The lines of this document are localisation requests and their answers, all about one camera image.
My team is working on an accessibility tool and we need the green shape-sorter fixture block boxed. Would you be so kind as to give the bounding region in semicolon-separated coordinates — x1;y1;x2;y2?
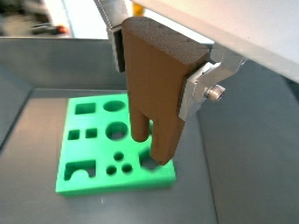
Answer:
57;94;177;196

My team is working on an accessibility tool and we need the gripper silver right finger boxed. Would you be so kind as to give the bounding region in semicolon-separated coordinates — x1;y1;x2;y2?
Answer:
180;43;248;121

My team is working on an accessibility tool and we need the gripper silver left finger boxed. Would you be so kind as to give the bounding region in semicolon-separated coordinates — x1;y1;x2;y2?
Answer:
94;0;129;73

